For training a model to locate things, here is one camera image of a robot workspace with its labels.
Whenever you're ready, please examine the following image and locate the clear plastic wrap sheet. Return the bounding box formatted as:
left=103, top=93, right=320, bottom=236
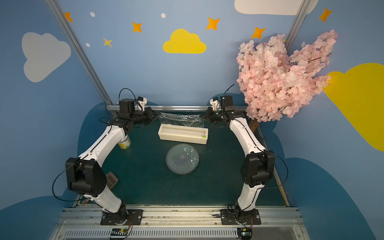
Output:
left=156, top=113, right=204, bottom=128

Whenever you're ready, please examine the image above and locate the white plastic wrap dispenser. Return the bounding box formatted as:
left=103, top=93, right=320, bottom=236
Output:
left=158, top=124, right=209, bottom=145

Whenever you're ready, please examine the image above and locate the round grey glass plate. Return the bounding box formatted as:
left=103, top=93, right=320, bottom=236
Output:
left=166, top=144, right=200, bottom=175

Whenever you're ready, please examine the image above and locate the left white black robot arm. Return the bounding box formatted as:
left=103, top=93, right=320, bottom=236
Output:
left=65, top=107, right=160, bottom=226

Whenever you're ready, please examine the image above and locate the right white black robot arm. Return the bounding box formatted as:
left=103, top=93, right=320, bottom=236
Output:
left=202, top=107, right=275, bottom=224

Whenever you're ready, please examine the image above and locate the pink cherry blossom tree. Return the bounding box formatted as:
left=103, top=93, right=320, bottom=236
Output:
left=236, top=30, right=338, bottom=123

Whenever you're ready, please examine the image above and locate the aluminium back frame bar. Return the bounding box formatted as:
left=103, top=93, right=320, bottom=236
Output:
left=106, top=105, right=247, bottom=112

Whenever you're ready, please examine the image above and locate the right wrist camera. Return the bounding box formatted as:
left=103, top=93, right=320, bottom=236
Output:
left=210, top=95, right=236, bottom=112

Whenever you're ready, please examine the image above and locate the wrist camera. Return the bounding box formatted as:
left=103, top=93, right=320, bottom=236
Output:
left=210, top=95, right=236, bottom=112
left=119, top=97, right=148, bottom=114

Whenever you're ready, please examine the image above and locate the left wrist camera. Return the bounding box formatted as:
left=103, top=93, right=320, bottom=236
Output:
left=119, top=97, right=148, bottom=114

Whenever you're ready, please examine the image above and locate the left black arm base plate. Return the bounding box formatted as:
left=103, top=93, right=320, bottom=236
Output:
left=100, top=209, right=144, bottom=226

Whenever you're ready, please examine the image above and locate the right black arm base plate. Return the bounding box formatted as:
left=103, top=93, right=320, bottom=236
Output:
left=220, top=209, right=262, bottom=225

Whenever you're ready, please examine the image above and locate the aluminium front rail frame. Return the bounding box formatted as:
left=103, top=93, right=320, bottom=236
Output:
left=50, top=205, right=310, bottom=240

